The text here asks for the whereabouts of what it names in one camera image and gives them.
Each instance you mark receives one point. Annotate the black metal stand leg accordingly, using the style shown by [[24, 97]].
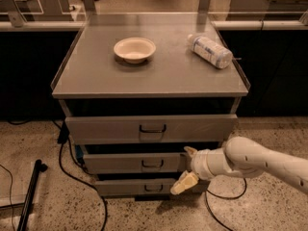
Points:
[[39, 167]]

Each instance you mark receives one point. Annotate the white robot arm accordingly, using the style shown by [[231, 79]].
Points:
[[243, 158]]

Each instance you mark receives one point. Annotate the grey top drawer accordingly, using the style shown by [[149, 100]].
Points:
[[150, 128]]

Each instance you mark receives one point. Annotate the grey drawer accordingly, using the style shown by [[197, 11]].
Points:
[[134, 187], [137, 163], [150, 128]]

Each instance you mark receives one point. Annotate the clear plastic water bottle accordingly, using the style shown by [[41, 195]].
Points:
[[212, 52]]

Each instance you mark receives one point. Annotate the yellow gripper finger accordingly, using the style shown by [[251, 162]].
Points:
[[190, 150], [186, 181]]

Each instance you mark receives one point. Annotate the grey drawer cabinet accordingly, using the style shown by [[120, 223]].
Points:
[[174, 81]]

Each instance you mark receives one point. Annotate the grey bottom drawer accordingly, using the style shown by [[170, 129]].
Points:
[[134, 187]]

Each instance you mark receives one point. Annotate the white horizontal rail pipe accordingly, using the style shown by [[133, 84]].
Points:
[[218, 25]]

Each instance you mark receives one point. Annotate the white paper bowl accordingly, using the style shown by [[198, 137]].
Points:
[[135, 50]]

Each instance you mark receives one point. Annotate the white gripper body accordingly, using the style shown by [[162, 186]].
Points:
[[199, 164]]

